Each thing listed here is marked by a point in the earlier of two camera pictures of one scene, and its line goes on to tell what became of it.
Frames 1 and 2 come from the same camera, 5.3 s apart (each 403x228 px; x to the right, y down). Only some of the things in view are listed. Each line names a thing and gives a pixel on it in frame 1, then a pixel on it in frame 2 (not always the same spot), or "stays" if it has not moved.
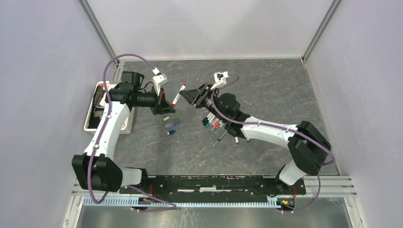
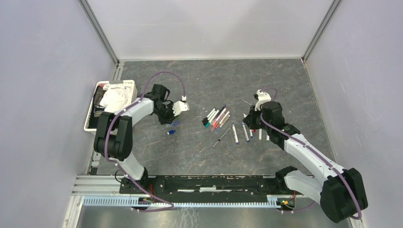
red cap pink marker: [215, 123] stays
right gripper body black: [204, 94] → [255, 118]
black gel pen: [218, 139] stays
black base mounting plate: [214, 188] stays
